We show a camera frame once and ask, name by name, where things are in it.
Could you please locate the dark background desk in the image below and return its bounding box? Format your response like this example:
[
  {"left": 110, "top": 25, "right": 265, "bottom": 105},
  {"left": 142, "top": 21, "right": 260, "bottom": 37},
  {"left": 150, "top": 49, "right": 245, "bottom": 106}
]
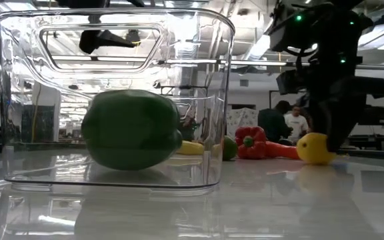
[{"left": 347, "top": 134, "right": 384, "bottom": 151}]

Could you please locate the black dome with yellow cable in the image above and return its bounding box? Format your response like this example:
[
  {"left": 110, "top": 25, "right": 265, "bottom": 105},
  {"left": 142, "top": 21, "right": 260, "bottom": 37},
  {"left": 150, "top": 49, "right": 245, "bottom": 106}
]
[{"left": 125, "top": 29, "right": 142, "bottom": 46}]

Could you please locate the green lime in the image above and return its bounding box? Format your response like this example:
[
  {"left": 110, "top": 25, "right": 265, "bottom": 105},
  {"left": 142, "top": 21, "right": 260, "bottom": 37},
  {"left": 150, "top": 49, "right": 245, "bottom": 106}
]
[{"left": 221, "top": 135, "right": 239, "bottom": 162}]

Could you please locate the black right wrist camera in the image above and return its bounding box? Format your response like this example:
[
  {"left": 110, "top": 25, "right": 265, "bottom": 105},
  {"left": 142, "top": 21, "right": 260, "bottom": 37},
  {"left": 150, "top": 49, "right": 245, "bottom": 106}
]
[{"left": 276, "top": 69, "right": 301, "bottom": 96}]

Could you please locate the person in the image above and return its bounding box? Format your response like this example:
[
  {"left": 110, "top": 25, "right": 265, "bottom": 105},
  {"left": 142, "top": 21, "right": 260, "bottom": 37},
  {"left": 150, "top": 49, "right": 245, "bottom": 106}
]
[
  {"left": 283, "top": 105, "right": 310, "bottom": 139},
  {"left": 257, "top": 99, "right": 295, "bottom": 146}
]

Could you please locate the black monitor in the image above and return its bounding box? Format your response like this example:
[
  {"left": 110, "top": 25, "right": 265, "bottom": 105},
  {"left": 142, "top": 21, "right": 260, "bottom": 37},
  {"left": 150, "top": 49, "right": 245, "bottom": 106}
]
[{"left": 361, "top": 105, "right": 384, "bottom": 126}]

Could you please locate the black table edge frame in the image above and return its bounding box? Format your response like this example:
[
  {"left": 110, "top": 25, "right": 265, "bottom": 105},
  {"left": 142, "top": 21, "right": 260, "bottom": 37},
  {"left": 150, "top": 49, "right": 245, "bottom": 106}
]
[{"left": 0, "top": 141, "right": 384, "bottom": 161}]

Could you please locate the dark cabinet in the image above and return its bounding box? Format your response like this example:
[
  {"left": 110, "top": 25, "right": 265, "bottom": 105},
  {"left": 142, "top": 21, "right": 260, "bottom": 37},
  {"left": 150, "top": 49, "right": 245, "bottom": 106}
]
[{"left": 21, "top": 105, "right": 55, "bottom": 144}]

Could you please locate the clear plastic bin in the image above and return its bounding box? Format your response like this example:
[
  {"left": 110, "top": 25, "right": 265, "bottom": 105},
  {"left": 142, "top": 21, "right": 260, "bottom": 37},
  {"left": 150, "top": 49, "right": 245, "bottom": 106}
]
[{"left": 0, "top": 7, "right": 236, "bottom": 196}]

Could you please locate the orange carrot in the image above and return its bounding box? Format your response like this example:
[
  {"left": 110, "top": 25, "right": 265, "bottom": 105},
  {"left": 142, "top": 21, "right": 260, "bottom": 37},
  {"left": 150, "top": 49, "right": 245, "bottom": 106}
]
[{"left": 264, "top": 140, "right": 301, "bottom": 161}]

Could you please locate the yellow elongated vegetable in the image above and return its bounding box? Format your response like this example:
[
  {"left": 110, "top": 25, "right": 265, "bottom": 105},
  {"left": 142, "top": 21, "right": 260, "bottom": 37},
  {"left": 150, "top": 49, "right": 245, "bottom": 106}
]
[{"left": 175, "top": 140, "right": 205, "bottom": 156}]

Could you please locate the silver air duct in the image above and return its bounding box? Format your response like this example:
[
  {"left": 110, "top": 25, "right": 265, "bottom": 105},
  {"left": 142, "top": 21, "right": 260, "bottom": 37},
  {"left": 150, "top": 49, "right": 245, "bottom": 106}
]
[{"left": 243, "top": 33, "right": 275, "bottom": 61}]

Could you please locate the green bell pepper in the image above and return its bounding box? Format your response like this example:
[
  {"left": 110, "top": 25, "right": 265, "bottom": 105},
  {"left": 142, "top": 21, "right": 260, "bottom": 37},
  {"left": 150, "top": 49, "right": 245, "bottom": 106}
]
[{"left": 81, "top": 89, "right": 183, "bottom": 171}]

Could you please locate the patterned white cloth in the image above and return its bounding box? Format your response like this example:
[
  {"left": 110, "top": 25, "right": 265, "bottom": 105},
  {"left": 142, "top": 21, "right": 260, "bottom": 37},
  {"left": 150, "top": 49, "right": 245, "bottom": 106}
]
[{"left": 225, "top": 107, "right": 259, "bottom": 139}]

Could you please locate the red bell pepper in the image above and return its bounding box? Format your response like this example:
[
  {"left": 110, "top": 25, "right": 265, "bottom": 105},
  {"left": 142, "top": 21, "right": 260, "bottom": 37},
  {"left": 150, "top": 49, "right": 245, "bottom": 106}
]
[{"left": 234, "top": 125, "right": 268, "bottom": 160}]

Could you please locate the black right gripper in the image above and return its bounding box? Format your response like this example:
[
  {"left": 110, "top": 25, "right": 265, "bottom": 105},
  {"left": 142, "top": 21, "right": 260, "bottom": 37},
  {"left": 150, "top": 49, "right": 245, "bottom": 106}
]
[{"left": 303, "top": 76, "right": 384, "bottom": 153}]

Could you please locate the horizontal metal rail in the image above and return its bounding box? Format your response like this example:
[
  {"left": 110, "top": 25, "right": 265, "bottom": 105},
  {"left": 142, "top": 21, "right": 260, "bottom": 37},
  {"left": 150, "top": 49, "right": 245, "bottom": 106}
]
[{"left": 158, "top": 58, "right": 384, "bottom": 71}]

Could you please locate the yellow lemon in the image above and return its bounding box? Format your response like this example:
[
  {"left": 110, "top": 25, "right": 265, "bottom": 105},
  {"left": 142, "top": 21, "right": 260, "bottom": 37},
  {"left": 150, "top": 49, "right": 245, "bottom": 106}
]
[{"left": 295, "top": 132, "right": 338, "bottom": 166}]

